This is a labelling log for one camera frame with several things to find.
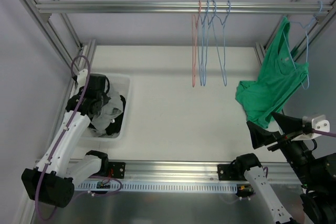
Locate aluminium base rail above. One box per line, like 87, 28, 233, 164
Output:
35, 159, 316, 183

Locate dark grey tank top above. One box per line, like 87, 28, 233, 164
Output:
99, 104, 123, 120

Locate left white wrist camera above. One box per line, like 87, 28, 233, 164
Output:
72, 69, 88, 89

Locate white tank top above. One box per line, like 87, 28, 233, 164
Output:
89, 85, 126, 138

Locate black tank top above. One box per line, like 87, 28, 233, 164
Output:
106, 95, 126, 137

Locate white plastic basket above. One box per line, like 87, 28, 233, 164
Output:
81, 73, 132, 144

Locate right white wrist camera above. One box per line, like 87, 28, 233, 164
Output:
293, 114, 330, 141

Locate white slotted cable duct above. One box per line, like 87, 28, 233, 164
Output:
76, 180, 238, 194

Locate green tank top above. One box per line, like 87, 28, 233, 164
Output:
235, 17, 309, 129

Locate aluminium frame posts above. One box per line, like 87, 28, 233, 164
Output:
0, 0, 98, 96

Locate aluminium hanging rail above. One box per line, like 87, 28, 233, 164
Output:
35, 1, 333, 16

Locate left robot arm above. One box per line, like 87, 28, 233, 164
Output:
22, 70, 110, 208

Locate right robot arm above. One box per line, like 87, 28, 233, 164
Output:
233, 112, 335, 223

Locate pink hanger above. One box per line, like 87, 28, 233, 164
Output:
191, 0, 202, 88

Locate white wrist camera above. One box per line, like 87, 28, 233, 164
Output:
293, 114, 330, 141
72, 69, 88, 89

